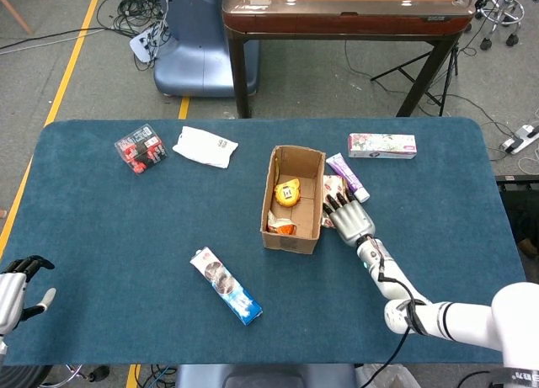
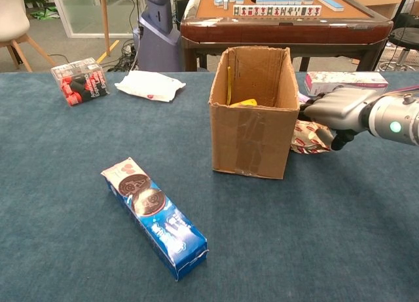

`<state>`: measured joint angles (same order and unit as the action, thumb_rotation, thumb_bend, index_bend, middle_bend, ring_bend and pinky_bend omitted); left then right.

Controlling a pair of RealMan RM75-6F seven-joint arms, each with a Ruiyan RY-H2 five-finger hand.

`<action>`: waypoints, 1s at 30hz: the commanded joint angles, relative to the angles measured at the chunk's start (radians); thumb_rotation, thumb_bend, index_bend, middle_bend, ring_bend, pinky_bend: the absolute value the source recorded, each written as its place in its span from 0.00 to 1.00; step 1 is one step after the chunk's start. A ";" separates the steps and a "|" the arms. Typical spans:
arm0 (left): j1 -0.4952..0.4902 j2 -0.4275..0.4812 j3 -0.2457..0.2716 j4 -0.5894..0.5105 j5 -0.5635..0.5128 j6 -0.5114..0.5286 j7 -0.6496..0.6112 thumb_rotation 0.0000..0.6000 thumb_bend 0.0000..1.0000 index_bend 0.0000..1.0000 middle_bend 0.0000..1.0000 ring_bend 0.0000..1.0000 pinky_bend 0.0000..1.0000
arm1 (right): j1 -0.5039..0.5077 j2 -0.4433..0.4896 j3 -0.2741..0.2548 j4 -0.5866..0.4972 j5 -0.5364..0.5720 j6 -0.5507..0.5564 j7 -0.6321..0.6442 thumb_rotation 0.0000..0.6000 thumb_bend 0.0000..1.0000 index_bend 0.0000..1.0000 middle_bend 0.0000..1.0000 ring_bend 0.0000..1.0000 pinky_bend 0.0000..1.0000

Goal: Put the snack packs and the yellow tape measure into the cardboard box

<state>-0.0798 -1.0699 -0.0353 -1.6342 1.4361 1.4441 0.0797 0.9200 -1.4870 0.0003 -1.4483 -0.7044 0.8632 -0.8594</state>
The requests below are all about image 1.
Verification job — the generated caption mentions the red black clear pack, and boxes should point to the red black clear pack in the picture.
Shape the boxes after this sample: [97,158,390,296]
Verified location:
[114,123,168,175]

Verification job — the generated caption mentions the black tripod stand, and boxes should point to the black tripod stand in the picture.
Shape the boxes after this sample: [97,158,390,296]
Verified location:
[370,46,460,118]

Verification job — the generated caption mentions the open cardboard box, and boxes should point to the open cardboard box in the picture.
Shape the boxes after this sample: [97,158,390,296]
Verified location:
[260,145,328,255]

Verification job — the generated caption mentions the purple white tube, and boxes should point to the purple white tube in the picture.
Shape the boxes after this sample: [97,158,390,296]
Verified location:
[326,152,371,203]

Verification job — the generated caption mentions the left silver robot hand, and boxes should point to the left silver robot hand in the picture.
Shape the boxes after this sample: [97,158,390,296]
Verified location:
[0,255,57,337]

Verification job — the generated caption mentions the brown mahjong table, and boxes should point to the brown mahjong table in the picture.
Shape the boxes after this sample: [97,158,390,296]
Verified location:
[221,0,476,120]

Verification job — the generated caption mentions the white tissue pack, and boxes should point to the white tissue pack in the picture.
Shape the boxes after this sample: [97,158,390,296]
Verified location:
[172,125,239,169]

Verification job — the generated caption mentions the chrome chair base with casters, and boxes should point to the chrome chair base with casters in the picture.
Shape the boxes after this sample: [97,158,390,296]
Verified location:
[50,364,111,388]

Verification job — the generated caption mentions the blue cookie package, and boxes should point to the blue cookie package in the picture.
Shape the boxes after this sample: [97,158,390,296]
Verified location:
[189,247,263,327]

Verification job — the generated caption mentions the yellow tape measure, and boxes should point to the yellow tape measure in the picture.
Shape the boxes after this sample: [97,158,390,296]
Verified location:
[272,154,302,208]

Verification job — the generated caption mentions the white chair wooden legs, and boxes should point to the white chair wooden legs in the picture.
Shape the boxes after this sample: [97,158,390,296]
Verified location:
[0,0,47,36]

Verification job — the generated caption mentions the beige snack bag red print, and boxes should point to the beige snack bag red print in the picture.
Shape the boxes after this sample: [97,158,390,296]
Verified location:
[322,174,359,229]

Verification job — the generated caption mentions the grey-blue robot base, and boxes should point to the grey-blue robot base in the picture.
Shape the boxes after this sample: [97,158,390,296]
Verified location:
[174,364,359,388]

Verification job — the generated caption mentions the black cable bundle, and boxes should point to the black cable bundle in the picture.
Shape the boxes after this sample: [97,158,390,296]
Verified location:
[96,0,169,72]

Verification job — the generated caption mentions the white power strip with plugs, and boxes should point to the white power strip with plugs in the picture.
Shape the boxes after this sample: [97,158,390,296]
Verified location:
[129,28,163,64]

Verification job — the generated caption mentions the chrome stool black seat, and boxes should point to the chrome stool black seat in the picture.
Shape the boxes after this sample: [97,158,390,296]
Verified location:
[474,0,527,51]

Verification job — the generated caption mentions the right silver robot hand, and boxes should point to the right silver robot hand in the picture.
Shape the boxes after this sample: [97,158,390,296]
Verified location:
[323,191,376,247]

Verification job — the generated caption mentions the blue felt table cover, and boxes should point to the blue felt table cover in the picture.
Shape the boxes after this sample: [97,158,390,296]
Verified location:
[0,117,535,366]

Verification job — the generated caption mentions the orange white snack packet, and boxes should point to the orange white snack packet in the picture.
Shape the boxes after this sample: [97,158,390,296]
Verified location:
[266,210,298,237]

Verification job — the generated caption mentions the grey-blue robot pedestal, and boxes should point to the grey-blue robot pedestal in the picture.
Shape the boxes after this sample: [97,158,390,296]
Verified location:
[153,0,261,98]

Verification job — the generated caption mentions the black equipment case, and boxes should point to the black equipment case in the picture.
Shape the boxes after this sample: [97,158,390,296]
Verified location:
[495,175,539,258]

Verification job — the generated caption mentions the white floral toothpaste box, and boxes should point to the white floral toothpaste box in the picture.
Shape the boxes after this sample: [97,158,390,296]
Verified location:
[347,133,418,161]

